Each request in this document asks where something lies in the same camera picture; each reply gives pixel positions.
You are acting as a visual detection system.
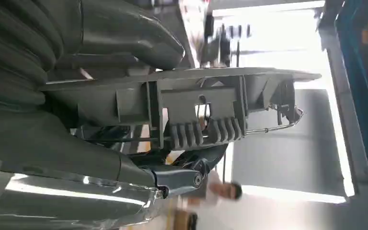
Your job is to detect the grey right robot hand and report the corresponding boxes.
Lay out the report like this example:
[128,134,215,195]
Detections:
[0,0,229,230]

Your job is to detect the brown cardboard box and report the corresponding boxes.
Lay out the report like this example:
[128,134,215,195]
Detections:
[173,210,199,230]

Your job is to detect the person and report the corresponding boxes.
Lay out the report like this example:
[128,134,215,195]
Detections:
[182,171,244,206]

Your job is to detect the blue steel shelf rack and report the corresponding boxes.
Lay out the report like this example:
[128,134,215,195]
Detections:
[334,0,368,230]

